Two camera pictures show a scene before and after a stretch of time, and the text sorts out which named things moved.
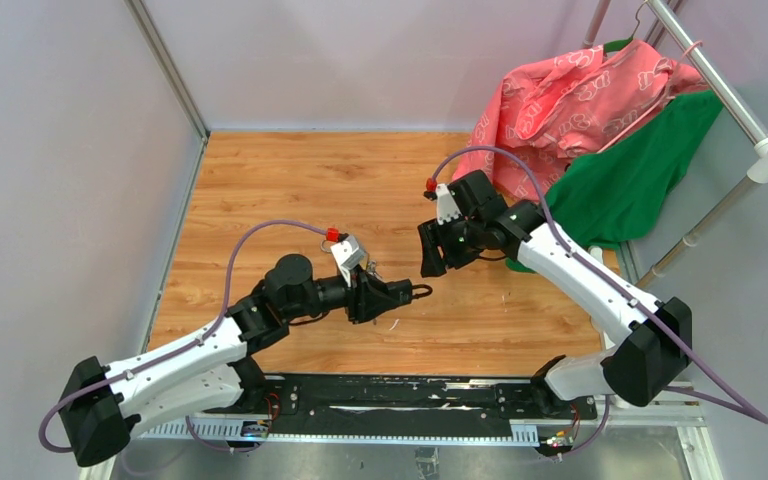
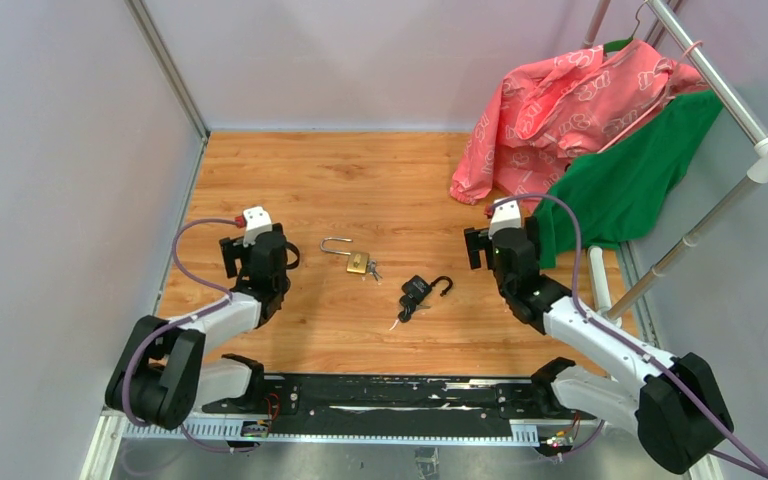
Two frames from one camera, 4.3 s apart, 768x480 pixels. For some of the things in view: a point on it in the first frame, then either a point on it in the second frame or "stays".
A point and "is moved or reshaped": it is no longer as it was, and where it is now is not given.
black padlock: [400, 292] is moved or reshaped
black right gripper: [433, 235] → [474, 238]
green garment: [619, 195] stays
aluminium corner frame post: [173, 77] stays
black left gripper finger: [383, 296] → [296, 262]
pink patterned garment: [561, 107] stays
